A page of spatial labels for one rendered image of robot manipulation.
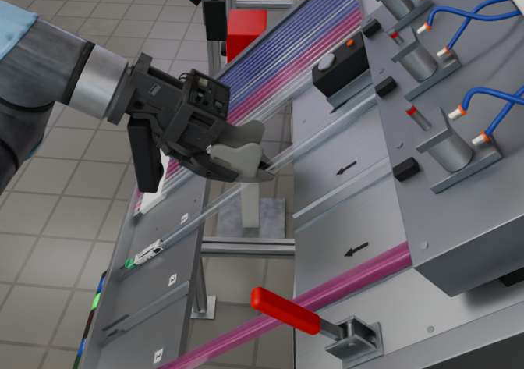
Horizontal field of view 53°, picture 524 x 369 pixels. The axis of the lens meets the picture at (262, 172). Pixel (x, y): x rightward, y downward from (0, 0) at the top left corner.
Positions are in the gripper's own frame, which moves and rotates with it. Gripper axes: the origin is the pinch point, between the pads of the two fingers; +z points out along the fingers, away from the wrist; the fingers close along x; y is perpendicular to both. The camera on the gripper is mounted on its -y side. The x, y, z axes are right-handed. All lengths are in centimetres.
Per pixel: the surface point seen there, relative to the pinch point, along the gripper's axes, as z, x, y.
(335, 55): 0.4, 5.8, 16.1
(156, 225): -5.7, 6.4, -24.6
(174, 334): -3.0, -16.9, -14.5
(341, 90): 2.8, 3.5, 13.8
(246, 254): 28, 38, -60
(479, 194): 1.7, -25.1, 26.4
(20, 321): -16, 34, -120
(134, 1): -26, 251, -126
